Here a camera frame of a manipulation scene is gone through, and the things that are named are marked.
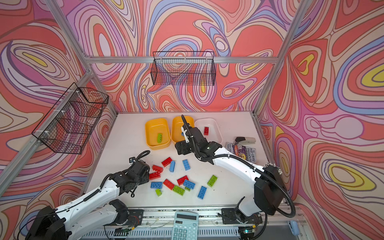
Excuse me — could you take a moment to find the blue lego brick studs up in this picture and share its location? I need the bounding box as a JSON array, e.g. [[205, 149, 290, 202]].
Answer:
[[182, 160, 191, 171]]

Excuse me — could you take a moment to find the blue lego brick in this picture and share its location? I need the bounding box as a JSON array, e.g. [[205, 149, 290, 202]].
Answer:
[[198, 186, 207, 200], [170, 161, 176, 173], [151, 182, 163, 189]]

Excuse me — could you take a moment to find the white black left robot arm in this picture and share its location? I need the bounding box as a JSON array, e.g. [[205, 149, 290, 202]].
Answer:
[[26, 160, 150, 240]]

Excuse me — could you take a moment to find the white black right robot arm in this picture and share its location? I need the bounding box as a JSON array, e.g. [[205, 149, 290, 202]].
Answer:
[[175, 115, 296, 222]]

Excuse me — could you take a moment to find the yellow middle plastic container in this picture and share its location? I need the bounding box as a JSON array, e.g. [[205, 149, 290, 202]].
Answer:
[[171, 116, 195, 143]]

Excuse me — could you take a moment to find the yellow plastic container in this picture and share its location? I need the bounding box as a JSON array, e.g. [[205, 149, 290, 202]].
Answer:
[[171, 116, 195, 143], [145, 118, 171, 150]]

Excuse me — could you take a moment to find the white plastic container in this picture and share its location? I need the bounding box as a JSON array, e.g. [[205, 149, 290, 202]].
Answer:
[[195, 118, 223, 144]]

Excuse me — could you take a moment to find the small green lego brick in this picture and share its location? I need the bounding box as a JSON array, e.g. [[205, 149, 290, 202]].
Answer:
[[156, 189, 163, 197]]

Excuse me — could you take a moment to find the yellow left plastic container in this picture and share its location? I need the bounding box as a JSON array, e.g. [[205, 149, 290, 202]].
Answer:
[[145, 118, 171, 150]]

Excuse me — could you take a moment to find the blue lego on green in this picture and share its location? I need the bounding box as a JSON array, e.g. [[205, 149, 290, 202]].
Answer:
[[183, 180, 196, 190]]

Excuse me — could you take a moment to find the black and beige stapler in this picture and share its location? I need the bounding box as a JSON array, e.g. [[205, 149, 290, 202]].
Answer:
[[234, 137, 256, 146]]

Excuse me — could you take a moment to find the teal calculator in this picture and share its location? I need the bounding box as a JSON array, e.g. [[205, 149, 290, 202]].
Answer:
[[172, 211, 199, 240]]

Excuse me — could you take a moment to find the cup of pencils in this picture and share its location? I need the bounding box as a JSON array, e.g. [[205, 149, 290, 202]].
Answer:
[[263, 163, 282, 176]]

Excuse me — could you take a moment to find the black wire basket back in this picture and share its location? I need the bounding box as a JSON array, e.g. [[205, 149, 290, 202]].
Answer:
[[151, 51, 217, 86]]

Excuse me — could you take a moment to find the black wire basket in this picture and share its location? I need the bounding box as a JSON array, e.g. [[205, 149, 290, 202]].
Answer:
[[32, 83, 109, 155], [151, 51, 217, 86]]

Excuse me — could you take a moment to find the black wire basket left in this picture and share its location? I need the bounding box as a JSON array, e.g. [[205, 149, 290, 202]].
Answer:
[[32, 83, 109, 155]]

